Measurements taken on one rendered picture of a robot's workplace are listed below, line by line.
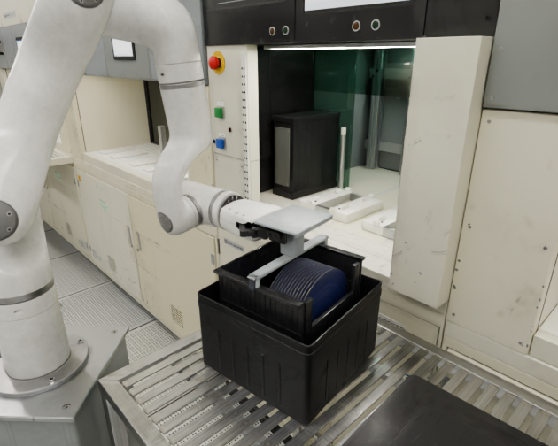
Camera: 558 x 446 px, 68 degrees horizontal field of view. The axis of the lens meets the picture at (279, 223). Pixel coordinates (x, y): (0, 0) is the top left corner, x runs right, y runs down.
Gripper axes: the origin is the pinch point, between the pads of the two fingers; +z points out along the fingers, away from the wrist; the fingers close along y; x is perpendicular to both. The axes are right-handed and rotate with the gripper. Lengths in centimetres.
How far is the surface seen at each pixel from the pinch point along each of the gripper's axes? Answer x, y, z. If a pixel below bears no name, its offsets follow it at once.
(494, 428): -19.7, 4.3, 41.0
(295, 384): -21.6, 13.7, 11.6
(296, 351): -14.4, 13.9, 11.8
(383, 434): -19.8, 15.3, 28.5
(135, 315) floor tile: -106, -47, -144
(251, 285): -6.7, 12.0, 0.6
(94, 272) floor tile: -106, -59, -211
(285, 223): 2.6, 3.4, 1.4
